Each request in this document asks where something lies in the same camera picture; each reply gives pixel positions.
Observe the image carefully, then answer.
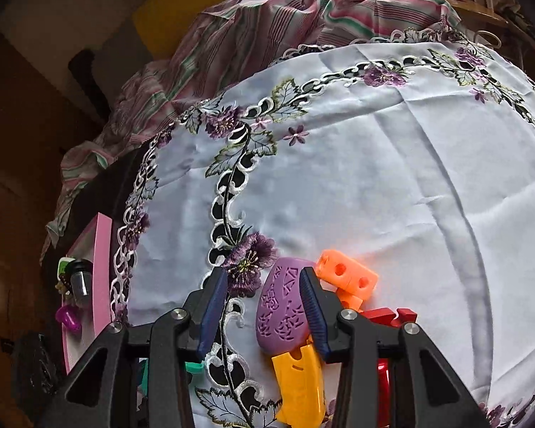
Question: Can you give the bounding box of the grey yellow blue headboard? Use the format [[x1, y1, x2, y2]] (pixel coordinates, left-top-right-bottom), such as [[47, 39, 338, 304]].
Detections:
[[0, 0, 233, 113]]

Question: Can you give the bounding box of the orange plastic block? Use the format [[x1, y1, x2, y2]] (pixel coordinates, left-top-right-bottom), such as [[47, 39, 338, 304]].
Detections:
[[315, 249, 380, 311]]

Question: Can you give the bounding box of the white embroidered floral tablecloth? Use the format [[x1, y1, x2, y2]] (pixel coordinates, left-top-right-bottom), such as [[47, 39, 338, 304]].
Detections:
[[109, 28, 535, 428]]

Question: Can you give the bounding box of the pink green striped bedsheet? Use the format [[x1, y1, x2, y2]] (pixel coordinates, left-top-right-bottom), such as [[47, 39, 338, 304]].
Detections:
[[40, 0, 463, 269]]

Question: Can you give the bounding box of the pink cardboard box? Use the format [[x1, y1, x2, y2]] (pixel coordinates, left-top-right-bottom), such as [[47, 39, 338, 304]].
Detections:
[[60, 213, 115, 376]]

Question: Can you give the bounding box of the red glossy toy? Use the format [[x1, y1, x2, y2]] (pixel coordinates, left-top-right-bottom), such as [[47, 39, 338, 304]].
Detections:
[[376, 357, 392, 428]]

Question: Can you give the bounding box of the purple patterned oval toy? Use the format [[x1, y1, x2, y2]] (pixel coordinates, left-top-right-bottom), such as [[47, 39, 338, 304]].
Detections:
[[254, 256, 315, 356]]

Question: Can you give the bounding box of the yellow plastic toy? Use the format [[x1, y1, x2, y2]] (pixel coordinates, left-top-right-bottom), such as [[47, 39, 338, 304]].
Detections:
[[270, 342, 327, 427]]

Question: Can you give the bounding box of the wooden side table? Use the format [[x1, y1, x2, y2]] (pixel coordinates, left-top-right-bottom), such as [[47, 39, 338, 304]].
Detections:
[[445, 0, 535, 61]]

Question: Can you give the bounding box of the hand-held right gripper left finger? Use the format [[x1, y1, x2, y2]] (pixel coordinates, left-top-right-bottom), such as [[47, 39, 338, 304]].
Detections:
[[36, 267, 230, 428]]

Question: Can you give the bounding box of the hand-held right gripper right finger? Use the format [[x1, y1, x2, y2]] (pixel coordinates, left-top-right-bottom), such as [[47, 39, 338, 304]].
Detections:
[[299, 266, 491, 428]]

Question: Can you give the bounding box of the white ring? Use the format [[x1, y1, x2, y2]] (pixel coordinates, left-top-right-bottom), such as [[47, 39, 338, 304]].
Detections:
[[474, 30, 503, 48]]

